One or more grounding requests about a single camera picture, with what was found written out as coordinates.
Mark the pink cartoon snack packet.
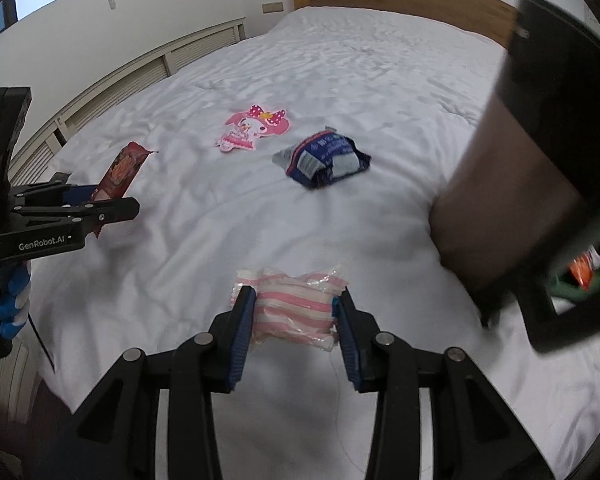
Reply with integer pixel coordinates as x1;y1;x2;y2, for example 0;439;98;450
215;104;292;153

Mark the green box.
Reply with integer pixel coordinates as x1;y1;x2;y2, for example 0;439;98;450
550;255;600;303

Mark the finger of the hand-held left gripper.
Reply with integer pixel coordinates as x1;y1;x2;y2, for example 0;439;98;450
16;197;141;234
9;172;99;207

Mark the dark red snack packet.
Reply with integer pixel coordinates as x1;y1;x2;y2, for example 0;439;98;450
92;142;159;239

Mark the person's left hand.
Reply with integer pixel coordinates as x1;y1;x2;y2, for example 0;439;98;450
0;260;34;342

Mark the black and brown electric kettle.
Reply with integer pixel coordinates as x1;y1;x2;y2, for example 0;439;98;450
429;0;600;356

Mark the pink striped snack packet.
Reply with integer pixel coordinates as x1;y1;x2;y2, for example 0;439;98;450
231;261;349;353

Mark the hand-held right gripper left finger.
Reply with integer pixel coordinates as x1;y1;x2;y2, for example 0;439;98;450
72;285;258;480

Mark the long red snack packet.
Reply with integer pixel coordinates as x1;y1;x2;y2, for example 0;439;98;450
567;252;594;291

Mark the dark blue snack packet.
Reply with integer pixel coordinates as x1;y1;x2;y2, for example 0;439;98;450
272;129;372;190

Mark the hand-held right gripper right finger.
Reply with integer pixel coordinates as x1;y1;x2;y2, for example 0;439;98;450
331;286;553;480

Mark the white quilt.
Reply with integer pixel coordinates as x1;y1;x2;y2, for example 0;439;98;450
27;6;600;480

